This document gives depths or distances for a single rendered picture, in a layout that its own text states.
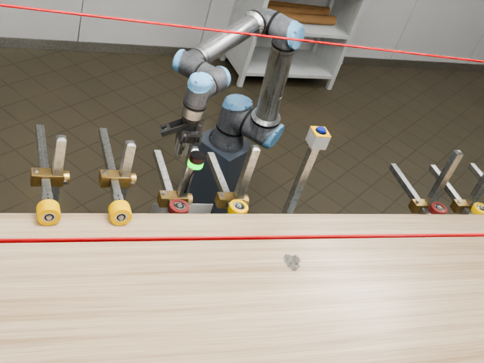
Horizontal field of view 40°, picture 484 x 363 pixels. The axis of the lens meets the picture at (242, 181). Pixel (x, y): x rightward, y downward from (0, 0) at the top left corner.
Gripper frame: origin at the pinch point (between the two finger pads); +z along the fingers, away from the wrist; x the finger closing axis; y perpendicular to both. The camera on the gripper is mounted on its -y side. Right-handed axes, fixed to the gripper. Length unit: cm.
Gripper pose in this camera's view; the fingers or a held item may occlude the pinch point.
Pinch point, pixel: (176, 155)
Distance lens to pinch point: 264.7
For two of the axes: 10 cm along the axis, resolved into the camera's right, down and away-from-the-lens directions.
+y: 9.2, 0.2, 3.8
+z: -2.6, 7.6, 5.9
